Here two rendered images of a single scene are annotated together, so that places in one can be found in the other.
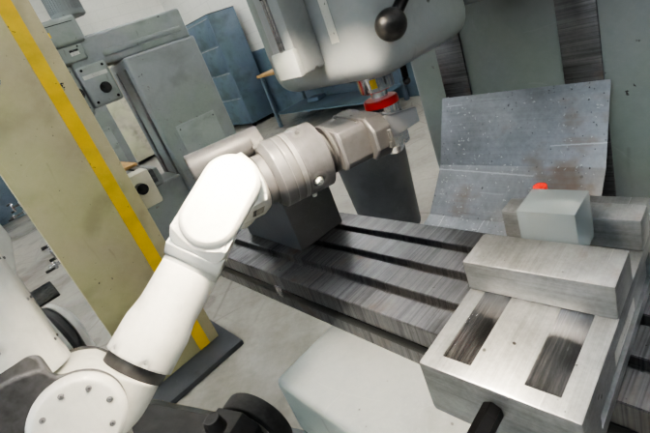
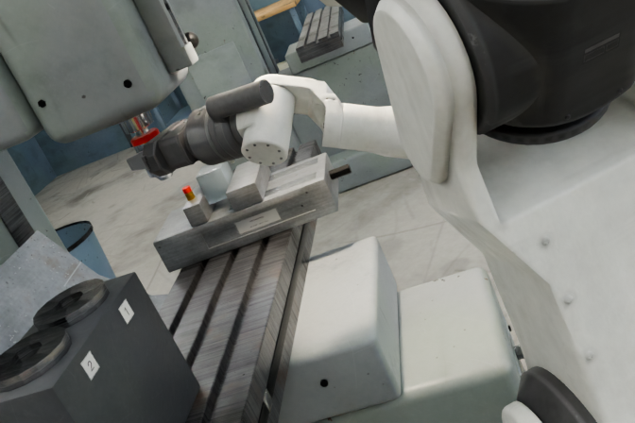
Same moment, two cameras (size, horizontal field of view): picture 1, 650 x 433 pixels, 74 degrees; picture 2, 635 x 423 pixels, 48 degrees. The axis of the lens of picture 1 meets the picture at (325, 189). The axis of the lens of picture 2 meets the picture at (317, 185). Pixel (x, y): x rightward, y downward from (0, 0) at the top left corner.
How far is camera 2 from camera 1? 1.42 m
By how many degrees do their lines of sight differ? 117
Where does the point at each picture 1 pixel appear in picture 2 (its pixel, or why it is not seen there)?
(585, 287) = not seen: hidden behind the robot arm
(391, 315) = (281, 262)
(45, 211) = not seen: outside the picture
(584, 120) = (57, 259)
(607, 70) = (30, 225)
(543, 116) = (36, 273)
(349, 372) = (333, 310)
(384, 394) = (337, 285)
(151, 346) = not seen: hidden behind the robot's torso
